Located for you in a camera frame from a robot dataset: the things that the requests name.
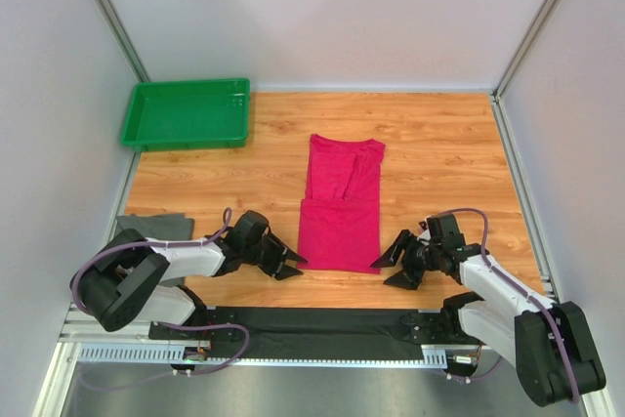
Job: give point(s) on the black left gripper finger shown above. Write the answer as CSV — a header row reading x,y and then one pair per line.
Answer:
x,y
278,252
286,272

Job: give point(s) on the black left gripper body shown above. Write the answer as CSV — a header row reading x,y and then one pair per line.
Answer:
x,y
268,253

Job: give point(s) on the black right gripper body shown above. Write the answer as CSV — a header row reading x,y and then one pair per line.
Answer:
x,y
418,258

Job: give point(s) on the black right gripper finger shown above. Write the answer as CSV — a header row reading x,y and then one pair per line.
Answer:
x,y
391,256
406,279

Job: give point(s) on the magenta t shirt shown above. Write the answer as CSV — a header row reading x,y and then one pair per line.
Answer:
x,y
339,228

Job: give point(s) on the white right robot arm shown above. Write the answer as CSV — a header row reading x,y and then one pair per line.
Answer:
x,y
512,300

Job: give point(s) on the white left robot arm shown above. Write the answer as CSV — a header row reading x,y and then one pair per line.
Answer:
x,y
135,277

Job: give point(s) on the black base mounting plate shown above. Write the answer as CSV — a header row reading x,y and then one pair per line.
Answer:
x,y
399,326

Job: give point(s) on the folded grey t shirt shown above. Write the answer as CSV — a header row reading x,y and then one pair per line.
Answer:
x,y
173,227

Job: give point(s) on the green plastic tray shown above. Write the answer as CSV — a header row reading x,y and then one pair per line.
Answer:
x,y
188,115

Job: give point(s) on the aluminium front frame rail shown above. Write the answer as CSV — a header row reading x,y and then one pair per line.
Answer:
x,y
235,361

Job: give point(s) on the left aluminium corner post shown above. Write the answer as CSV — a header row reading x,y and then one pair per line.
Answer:
x,y
122,37

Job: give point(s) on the aluminium corner post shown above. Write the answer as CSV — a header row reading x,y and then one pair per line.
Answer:
x,y
122,37
531,35

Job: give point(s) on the right aluminium corner post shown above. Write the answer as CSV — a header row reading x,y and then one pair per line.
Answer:
x,y
531,35

